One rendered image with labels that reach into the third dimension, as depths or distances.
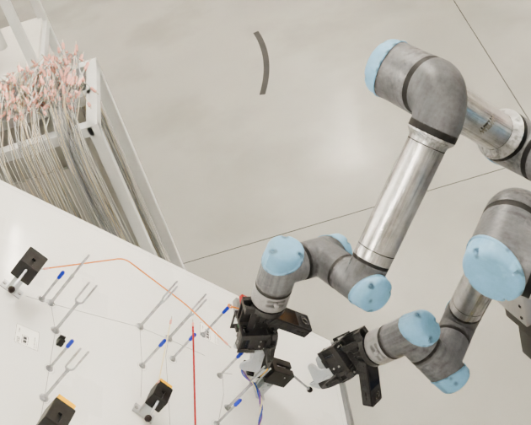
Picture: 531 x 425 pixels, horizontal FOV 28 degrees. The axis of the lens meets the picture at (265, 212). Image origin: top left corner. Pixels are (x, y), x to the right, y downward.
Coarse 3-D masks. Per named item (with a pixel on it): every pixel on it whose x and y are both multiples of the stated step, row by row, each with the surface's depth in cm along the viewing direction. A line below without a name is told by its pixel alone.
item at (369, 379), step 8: (360, 360) 222; (360, 368) 222; (368, 368) 222; (376, 368) 224; (360, 376) 223; (368, 376) 222; (376, 376) 225; (360, 384) 224; (368, 384) 222; (376, 384) 225; (368, 392) 223; (376, 392) 224; (368, 400) 224; (376, 400) 225
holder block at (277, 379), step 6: (276, 360) 228; (282, 360) 229; (276, 366) 226; (282, 366) 228; (288, 366) 229; (276, 372) 225; (282, 372) 226; (288, 372) 228; (264, 378) 227; (270, 378) 226; (276, 378) 227; (282, 378) 227; (288, 378) 228; (276, 384) 228; (282, 384) 229
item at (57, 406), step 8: (56, 400) 178; (48, 408) 177; (56, 408) 177; (64, 408) 178; (72, 408) 179; (48, 416) 174; (56, 416) 175; (64, 416) 176; (72, 416) 178; (40, 424) 175; (48, 424) 174; (56, 424) 174; (64, 424) 175
